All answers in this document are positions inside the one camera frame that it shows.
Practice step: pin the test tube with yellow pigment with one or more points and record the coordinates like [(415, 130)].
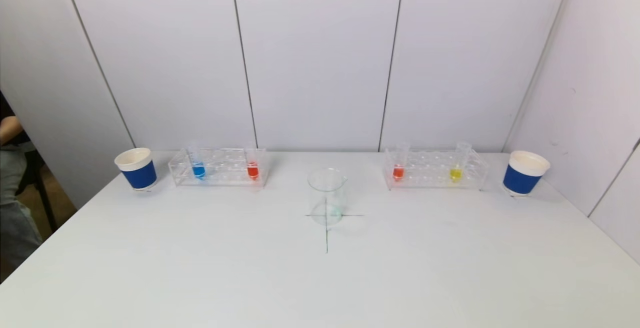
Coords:
[(455, 174)]

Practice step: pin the bystander bare forearm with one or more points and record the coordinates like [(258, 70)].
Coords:
[(9, 128)]

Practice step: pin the clear glass beaker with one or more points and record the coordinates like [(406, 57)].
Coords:
[(320, 183)]

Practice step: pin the test tube with red pigment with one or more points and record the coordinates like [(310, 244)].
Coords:
[(398, 172), (252, 171)]

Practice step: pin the clear acrylic test tube rack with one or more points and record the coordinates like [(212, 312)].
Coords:
[(430, 170), (225, 168)]

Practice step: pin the test tube with blue pigment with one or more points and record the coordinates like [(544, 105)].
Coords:
[(198, 171)]

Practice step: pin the blue white paper cup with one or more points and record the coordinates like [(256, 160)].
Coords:
[(139, 175), (522, 178)]

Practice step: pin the bystander grey trousers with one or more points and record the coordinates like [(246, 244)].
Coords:
[(12, 228)]

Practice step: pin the bystander black shirt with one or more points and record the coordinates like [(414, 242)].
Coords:
[(4, 107)]

